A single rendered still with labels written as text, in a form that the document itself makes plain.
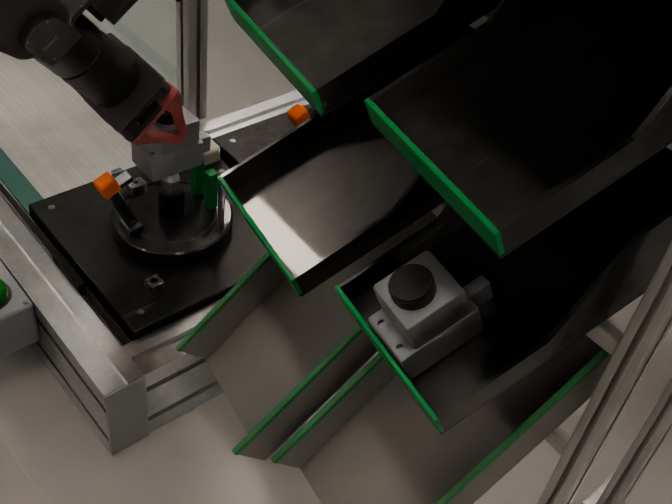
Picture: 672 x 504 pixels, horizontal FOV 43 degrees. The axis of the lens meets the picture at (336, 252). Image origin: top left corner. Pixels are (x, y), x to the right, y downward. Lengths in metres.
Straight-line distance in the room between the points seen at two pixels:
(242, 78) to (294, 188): 0.80
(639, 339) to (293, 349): 0.32
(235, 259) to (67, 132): 0.39
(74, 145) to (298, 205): 0.60
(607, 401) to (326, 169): 0.28
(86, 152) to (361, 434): 0.63
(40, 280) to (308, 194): 0.40
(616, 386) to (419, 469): 0.19
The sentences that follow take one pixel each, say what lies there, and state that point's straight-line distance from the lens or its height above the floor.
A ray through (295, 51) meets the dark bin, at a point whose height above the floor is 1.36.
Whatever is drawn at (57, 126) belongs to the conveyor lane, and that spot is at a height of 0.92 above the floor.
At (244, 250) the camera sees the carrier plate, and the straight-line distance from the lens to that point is 0.99.
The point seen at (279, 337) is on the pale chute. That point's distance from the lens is 0.80.
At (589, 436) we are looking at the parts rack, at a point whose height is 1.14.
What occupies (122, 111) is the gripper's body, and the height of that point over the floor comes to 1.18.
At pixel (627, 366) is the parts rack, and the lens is 0.61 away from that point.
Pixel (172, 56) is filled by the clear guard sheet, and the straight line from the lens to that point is 1.21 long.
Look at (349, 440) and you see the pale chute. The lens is 0.76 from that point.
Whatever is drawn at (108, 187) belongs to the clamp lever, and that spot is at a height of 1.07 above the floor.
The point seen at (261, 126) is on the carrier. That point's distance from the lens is 1.19.
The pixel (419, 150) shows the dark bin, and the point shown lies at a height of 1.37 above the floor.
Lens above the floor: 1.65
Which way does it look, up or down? 43 degrees down
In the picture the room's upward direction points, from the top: 9 degrees clockwise
